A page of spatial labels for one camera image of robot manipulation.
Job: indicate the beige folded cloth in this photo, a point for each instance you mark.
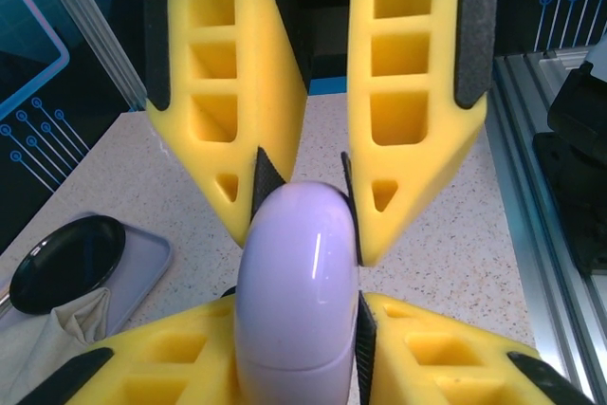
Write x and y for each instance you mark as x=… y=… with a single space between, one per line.
x=42 y=348

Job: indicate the aluminium mounting rail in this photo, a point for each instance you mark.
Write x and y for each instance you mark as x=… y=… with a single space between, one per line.
x=521 y=187

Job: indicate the black round plate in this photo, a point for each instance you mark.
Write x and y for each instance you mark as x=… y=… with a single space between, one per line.
x=66 y=263

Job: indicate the lilac plastic tray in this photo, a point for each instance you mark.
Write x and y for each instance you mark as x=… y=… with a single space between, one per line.
x=142 y=263

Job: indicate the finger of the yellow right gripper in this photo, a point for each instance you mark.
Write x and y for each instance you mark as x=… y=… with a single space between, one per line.
x=446 y=68
x=256 y=68

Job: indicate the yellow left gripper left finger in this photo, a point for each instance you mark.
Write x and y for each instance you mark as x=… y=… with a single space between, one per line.
x=142 y=367

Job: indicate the aluminium frame post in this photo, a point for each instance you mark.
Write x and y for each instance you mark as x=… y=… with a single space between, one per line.
x=104 y=44

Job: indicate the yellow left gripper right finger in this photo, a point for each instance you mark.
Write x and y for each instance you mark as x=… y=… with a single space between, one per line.
x=450 y=367

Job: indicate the purple earbud charging case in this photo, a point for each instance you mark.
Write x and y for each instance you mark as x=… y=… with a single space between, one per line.
x=296 y=281

